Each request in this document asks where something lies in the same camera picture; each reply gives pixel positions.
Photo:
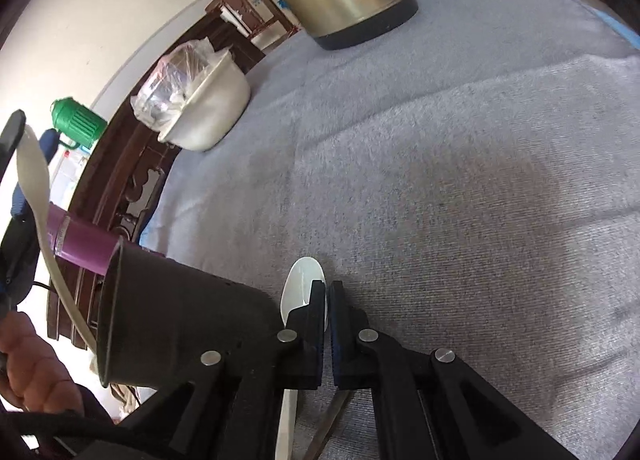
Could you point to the white pot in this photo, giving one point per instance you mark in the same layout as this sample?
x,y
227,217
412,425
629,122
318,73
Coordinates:
x,y
215,105

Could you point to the person's left hand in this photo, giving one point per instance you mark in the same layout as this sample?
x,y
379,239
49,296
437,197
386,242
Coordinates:
x,y
35,370

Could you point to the black utensil cup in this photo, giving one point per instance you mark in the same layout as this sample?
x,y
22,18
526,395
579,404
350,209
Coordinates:
x,y
190,320

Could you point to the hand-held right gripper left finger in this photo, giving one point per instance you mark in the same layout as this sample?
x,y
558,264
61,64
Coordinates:
x,y
319,325

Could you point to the green thermos flask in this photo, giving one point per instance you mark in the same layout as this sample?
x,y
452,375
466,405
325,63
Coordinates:
x,y
77,120

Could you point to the purple thermos bottle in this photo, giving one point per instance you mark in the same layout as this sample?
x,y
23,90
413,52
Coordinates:
x,y
82,242

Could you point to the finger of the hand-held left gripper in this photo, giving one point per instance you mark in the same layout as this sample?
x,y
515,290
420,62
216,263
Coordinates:
x,y
49,145
14,132

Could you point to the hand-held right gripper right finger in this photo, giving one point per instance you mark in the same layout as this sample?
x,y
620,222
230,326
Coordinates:
x,y
336,325

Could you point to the white plastic spoon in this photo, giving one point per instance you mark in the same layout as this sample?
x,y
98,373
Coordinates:
x,y
34,175
299,285

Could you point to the dark chopstick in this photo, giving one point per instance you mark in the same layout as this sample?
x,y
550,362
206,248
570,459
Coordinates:
x,y
331,417

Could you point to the carved dark wooden table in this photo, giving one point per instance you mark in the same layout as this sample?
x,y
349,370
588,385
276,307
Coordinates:
x,y
125,175

